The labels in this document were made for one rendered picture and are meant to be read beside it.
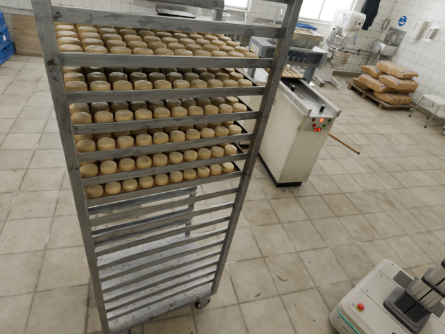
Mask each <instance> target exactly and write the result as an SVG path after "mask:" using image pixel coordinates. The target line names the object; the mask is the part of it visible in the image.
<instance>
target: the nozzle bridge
mask: <svg viewBox="0 0 445 334"><path fill-rule="evenodd" d="M275 48H276V44H271V43H270V42H268V41H267V40H266V38H262V37H256V36H251V38H250V43H249V47H248V49H250V50H251V51H253V52H255V53H256V54H258V55H259V56H261V57H262V58H273V55H274V52H275ZM292 51H293V53H292ZM297 52H298V55H297ZM291 53H292V56H291ZM308 53H309V56H308ZM288 54H289V57H290V59H288V61H285V64H289V65H296V66H306V69H305V73H304V75H303V76H304V77H305V78H306V80H307V81H308V82H311V80H312V77H313V74H314V72H315V69H316V67H317V68H319V69H322V67H323V65H324V61H325V60H326V56H327V54H328V53H327V52H325V51H324V50H322V49H320V48H318V47H316V46H315V47H314V48H313V49H310V48H299V47H294V46H290V48H289V52H288ZM294 54H295V58H296V59H294V61H293V62H292V58H293V55H294ZM299 55H301V56H300V59H301V60H299V62H297V59H298V57H299ZM296 56H297V57H296ZM302 56H303V57H302ZM305 56H306V58H305V59H306V60H305V62H304V63H302V61H303V58H304V57H305ZM301 57H302V58H301ZM307 57H308V58H307ZM255 72H256V68H248V71H247V74H248V75H249V76H250V77H252V78H254V75H255Z"/></svg>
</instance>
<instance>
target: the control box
mask: <svg viewBox="0 0 445 334"><path fill-rule="evenodd" d="M313 118H315V121H312V119H313ZM321 119H323V121H322V122H320V120H321ZM329 119H331V121H330V122H328V120H329ZM333 119H334V117H333V116H330V115H310V116H309V117H307V121H306V123H305V126H304V128H303V130H304V131H315V129H316V128H317V130H316V131H328V130H329V128H330V126H331V124H332V121H333ZM314 124H316V127H313V125H314ZM324 124H326V127H323V125H324ZM319 128H321V129H320V130H319Z"/></svg>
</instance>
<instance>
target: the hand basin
mask: <svg viewBox="0 0 445 334"><path fill-rule="evenodd" d="M390 22H391V20H390V19H385V21H384V24H383V26H382V28H383V29H385V30H387V27H388V26H389V23H390ZM428 23H429V22H428V21H425V20H422V19H417V18H414V19H413V21H412V23H411V25H410V27H409V29H408V31H407V32H406V31H403V30H400V29H397V28H394V27H390V28H389V30H388V32H387V34H386V36H385V38H384V40H383V41H380V40H373V42H372V44H371V46H370V50H372V51H374V52H376V53H378V54H379V56H378V57H377V60H376V61H375V64H374V66H376V64H377V61H378V60H380V59H381V55H384V56H394V55H395V53H396V51H397V50H398V48H399V46H400V45H401V43H402V41H403V39H404V37H405V36H406V37H407V38H406V40H407V41H409V42H412V43H413V42H414V41H415V40H419V39H420V37H421V35H422V34H423V32H424V30H425V28H426V26H427V24H428Z"/></svg>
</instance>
